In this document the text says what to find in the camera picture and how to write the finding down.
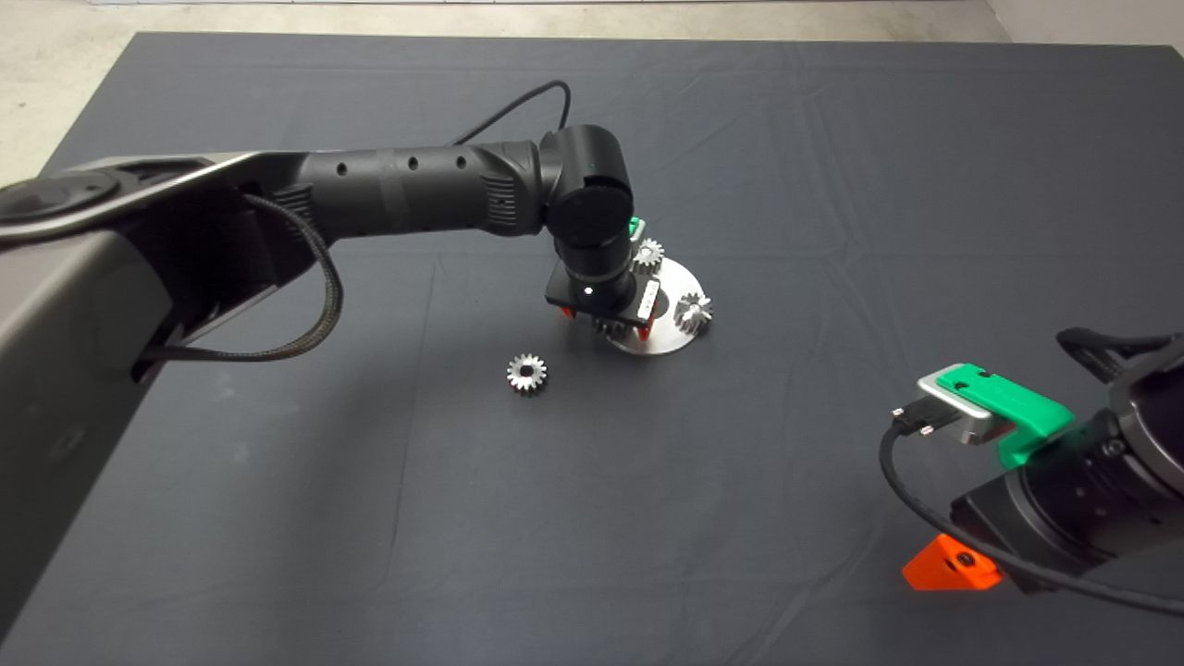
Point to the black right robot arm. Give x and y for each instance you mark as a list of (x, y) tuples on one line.
[(1156, 416)]

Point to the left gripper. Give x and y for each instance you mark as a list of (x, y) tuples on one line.
[(606, 296)]

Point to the small steel gear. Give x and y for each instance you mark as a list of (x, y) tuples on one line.
[(694, 313), (652, 254), (514, 373)]

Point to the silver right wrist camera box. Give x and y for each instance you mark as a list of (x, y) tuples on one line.
[(967, 425)]

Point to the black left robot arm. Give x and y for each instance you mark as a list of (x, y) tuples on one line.
[(416, 190)]

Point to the green left camera mount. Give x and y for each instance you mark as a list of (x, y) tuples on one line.
[(635, 228)]

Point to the dark grey table cloth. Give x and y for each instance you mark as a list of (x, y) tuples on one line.
[(592, 509)]

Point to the larger steel gear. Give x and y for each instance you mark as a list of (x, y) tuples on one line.
[(612, 326)]

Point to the green right camera mount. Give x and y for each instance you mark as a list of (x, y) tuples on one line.
[(1013, 402)]

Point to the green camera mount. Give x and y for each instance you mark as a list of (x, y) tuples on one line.
[(635, 228), (1013, 402)]

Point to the round metal plate with hole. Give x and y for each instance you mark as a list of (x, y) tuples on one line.
[(661, 342)]

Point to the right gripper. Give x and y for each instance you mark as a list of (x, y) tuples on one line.
[(1027, 523)]

